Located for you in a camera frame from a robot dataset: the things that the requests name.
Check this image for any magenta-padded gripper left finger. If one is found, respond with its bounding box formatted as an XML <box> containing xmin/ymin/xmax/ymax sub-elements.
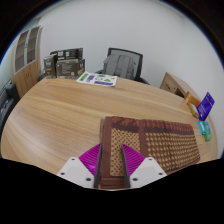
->
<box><xmin>56</xmin><ymin>143</ymin><xmax>104</xmax><ymax>189</ymax></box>

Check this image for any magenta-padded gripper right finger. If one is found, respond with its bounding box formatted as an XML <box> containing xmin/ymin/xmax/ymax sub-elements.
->
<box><xmin>120</xmin><ymin>143</ymin><xmax>168</xmax><ymax>189</ymax></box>

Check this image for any small blue box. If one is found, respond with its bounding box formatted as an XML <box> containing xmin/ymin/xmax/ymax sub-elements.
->
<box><xmin>197</xmin><ymin>120</ymin><xmax>207</xmax><ymax>135</ymax></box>

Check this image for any small green box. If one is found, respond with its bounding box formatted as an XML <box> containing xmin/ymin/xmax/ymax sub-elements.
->
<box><xmin>203</xmin><ymin>120</ymin><xmax>213</xmax><ymax>142</ymax></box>

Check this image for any yellow flat packet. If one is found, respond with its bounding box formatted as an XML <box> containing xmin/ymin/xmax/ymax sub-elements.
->
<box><xmin>187</xmin><ymin>101</ymin><xmax>201</xmax><ymax>118</ymax></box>

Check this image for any orange box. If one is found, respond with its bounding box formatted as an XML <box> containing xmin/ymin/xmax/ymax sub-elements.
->
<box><xmin>183</xmin><ymin>91</ymin><xmax>202</xmax><ymax>108</ymax></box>

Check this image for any purple upright box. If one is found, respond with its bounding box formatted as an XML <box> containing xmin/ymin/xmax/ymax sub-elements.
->
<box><xmin>196</xmin><ymin>91</ymin><xmax>216</xmax><ymax>122</ymax></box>

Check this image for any wooden side desk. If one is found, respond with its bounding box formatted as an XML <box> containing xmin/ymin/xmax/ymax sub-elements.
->
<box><xmin>159</xmin><ymin>71</ymin><xmax>194</xmax><ymax>99</ymax></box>

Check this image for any white sheet with coloured prints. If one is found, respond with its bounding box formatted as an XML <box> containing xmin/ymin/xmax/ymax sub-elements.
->
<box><xmin>75</xmin><ymin>71</ymin><xmax>118</xmax><ymax>88</ymax></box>

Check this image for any black sofa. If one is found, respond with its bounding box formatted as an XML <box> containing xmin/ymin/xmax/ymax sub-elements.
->
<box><xmin>0</xmin><ymin>82</ymin><xmax>20</xmax><ymax>134</ymax></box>

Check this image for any large brown printed cardboard box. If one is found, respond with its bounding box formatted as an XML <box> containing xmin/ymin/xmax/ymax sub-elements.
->
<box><xmin>55</xmin><ymin>58</ymin><xmax>86</xmax><ymax>79</ymax></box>

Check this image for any wooden cabinet with glass doors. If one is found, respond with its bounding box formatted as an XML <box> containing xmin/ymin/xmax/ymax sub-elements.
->
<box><xmin>11</xmin><ymin>25</ymin><xmax>43</xmax><ymax>98</ymax></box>

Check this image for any small brown cardboard box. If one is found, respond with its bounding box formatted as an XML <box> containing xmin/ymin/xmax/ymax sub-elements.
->
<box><xmin>43</xmin><ymin>54</ymin><xmax>58</xmax><ymax>78</ymax></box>

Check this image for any grey backpack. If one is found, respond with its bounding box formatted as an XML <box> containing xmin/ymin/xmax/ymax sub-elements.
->
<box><xmin>102</xmin><ymin>53</ymin><xmax>138</xmax><ymax>80</ymax></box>

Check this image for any black mesh office chair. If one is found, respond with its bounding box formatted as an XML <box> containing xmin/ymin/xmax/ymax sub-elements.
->
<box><xmin>94</xmin><ymin>47</ymin><xmax>150</xmax><ymax>86</ymax></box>

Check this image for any dark printed cardboard box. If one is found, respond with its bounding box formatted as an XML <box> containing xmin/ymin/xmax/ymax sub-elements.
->
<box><xmin>49</xmin><ymin>47</ymin><xmax>84</xmax><ymax>63</ymax></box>

